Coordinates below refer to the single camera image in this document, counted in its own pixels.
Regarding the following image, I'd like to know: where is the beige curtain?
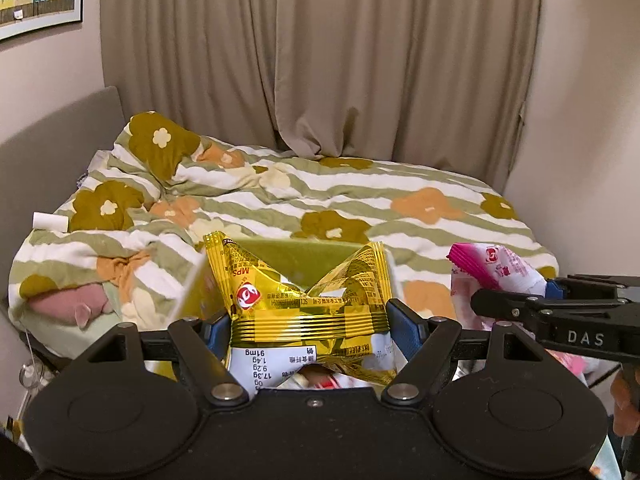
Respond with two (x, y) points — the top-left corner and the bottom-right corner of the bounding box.
(100, 0), (547, 197)

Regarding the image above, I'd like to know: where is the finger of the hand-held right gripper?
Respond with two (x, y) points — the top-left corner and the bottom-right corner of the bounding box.
(545, 274), (640, 301)
(470, 287), (640, 322)

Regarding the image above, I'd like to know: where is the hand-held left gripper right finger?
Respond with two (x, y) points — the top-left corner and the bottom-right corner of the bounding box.
(382, 299), (551, 406)

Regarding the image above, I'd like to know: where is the green floral blanket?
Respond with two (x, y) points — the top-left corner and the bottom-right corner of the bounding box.
(10, 110), (561, 361)

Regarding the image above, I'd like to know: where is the person's right hand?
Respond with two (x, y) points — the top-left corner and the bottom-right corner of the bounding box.
(611, 365), (640, 438)

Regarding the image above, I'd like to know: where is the yellow object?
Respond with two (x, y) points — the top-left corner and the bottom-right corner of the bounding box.
(0, 414), (22, 443)

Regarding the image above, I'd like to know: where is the grey headboard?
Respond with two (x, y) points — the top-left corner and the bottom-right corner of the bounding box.
(0, 85), (127, 306)

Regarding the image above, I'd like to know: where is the blue daisy tablecloth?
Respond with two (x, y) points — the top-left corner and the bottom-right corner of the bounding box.
(587, 435), (623, 480)

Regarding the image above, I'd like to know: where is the yellow green cardboard box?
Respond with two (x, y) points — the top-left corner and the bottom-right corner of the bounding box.
(165, 237), (403, 378)

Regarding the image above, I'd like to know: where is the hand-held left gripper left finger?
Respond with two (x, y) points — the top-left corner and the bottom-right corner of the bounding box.
(75, 310), (251, 406)

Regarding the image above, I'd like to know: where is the pink white snack packet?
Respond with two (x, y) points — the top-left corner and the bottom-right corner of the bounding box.
(446, 242), (601, 378)

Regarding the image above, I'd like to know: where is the thin white cable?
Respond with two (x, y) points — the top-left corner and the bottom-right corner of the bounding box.
(19, 329), (47, 392)

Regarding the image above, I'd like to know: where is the gold snack packet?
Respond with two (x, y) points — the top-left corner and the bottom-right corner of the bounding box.
(202, 231), (410, 392)

